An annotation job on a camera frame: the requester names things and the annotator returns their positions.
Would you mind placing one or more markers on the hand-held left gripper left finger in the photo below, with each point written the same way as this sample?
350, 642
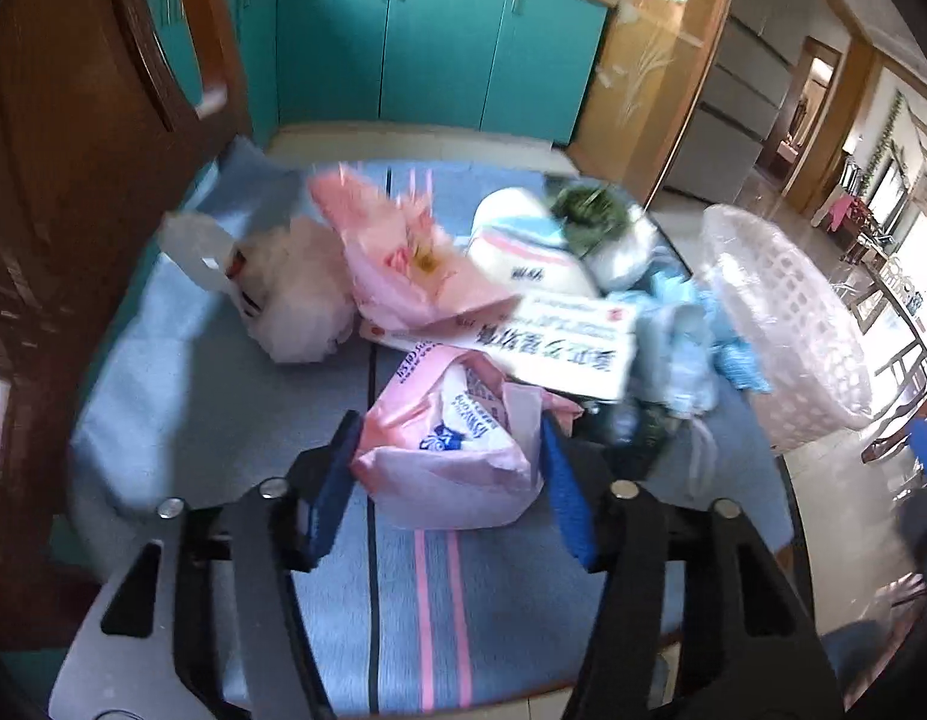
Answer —
324, 499

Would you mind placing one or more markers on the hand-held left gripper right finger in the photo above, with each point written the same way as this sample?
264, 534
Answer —
564, 499

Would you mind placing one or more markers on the pink and white plastic package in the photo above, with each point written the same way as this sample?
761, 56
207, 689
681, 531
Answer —
448, 457

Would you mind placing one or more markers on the white plastic lattice basket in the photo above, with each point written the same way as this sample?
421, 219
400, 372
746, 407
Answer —
801, 330

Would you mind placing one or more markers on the white plastic bag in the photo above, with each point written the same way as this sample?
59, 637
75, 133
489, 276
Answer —
298, 292

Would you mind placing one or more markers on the green leafy vegetable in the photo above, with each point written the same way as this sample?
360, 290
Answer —
587, 210

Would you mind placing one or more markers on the dark green plastic wrapper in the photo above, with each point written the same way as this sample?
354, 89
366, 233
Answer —
628, 439

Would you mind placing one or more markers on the white printed cardboard box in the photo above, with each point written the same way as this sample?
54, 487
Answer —
553, 337

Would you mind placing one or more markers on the blue striped cloth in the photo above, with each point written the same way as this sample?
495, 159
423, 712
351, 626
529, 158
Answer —
178, 390

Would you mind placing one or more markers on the light blue crumpled plastic bag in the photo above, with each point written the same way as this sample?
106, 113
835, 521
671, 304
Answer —
669, 345

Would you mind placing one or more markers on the blue crumpled plastic wrapper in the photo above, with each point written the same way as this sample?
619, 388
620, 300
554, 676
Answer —
741, 360

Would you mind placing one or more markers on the white crumpled paper wad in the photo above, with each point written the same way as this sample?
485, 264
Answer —
624, 255

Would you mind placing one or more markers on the white striped tissue packet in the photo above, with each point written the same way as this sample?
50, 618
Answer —
523, 247

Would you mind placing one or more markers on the pink cloth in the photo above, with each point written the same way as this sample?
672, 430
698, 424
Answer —
842, 210

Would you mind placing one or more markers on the pink crumpled plastic bag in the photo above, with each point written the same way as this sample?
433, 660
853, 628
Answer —
388, 240

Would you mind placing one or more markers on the clear plastic liner bag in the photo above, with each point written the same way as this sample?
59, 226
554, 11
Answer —
733, 255

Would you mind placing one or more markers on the green garland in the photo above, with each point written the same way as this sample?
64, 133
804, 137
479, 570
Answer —
883, 135

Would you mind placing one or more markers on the grey refrigerator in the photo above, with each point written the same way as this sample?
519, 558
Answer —
726, 112

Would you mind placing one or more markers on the wooden glass partition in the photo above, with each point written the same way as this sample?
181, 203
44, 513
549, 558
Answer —
643, 75

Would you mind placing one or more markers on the teal kitchen cabinet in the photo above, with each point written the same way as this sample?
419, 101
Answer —
433, 45

